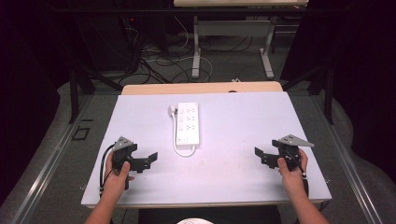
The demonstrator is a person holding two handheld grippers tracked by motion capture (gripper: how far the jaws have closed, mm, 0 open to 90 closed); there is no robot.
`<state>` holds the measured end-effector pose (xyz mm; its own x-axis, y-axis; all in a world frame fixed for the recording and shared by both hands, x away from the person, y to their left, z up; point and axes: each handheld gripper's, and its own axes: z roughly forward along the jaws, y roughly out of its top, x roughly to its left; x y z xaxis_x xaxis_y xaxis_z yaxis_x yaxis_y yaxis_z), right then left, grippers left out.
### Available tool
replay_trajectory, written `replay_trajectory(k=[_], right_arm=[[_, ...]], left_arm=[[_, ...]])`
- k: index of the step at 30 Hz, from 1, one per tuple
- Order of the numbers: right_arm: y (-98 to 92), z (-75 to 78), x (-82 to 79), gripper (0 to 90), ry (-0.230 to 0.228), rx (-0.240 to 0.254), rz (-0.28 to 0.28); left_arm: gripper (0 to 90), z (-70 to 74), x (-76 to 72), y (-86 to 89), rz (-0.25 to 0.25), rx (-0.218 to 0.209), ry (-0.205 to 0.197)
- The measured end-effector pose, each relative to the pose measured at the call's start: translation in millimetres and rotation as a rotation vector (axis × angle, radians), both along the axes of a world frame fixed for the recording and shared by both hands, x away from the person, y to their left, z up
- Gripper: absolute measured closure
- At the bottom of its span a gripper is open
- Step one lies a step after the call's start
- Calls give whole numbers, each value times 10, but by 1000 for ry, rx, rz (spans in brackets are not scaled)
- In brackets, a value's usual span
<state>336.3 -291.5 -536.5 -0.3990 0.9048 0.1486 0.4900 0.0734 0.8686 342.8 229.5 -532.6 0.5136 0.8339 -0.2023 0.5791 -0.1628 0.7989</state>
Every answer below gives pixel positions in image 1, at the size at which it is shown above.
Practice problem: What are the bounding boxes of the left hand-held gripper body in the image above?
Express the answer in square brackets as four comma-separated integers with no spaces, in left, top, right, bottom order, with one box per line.
[111,135,138,190]

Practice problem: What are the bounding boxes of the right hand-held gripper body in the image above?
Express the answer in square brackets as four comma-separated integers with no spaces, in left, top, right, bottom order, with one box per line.
[271,133,315,173]

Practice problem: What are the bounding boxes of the person's right hand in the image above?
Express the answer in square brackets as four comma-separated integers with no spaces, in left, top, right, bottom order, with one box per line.
[276,148,309,198]

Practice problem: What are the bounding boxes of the person's left hand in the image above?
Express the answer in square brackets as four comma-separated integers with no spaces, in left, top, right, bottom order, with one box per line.
[103,151,135,200]

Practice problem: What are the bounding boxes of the square floor socket plate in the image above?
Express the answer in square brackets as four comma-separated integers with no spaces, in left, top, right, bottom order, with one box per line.
[71,126,92,141]

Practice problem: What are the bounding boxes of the white power strip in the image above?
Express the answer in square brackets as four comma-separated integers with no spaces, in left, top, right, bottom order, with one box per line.
[176,102,201,147]

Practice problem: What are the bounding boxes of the black metal stand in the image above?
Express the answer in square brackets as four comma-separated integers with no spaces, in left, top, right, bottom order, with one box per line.
[68,63,125,125]
[280,60,336,126]

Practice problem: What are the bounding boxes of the person's dark clothing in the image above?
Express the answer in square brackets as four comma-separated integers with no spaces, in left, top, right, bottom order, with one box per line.
[137,204,284,224]

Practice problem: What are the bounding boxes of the dark computer tower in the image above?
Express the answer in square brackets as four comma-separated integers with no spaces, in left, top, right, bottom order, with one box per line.
[76,12,143,73]

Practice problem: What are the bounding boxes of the white-legged desk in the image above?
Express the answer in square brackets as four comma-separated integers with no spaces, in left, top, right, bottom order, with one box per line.
[173,0,310,80]

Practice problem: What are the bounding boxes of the black horizontal bar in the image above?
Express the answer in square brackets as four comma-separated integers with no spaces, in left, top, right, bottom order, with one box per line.
[50,7,312,14]

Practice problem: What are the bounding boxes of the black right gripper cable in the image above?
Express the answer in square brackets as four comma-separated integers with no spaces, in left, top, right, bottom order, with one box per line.
[281,150,310,195]

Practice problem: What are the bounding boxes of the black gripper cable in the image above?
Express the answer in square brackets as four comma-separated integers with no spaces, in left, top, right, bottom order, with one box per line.
[281,150,310,195]
[98,143,117,198]

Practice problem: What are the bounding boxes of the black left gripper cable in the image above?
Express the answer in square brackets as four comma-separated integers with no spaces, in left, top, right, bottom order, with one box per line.
[98,143,117,198]

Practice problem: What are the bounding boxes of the white power strip cable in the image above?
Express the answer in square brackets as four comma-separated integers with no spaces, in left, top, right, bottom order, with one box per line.
[171,111,197,159]

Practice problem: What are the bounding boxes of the aluminium floor rail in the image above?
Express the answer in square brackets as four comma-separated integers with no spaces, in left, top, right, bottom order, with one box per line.
[306,92,386,224]
[8,92,94,224]

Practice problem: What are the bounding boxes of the black floor cables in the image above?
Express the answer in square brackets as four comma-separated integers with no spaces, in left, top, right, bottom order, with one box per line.
[118,15,260,86]

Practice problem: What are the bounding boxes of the white floor cable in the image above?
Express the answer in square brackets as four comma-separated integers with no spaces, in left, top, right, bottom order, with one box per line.
[146,15,214,82]

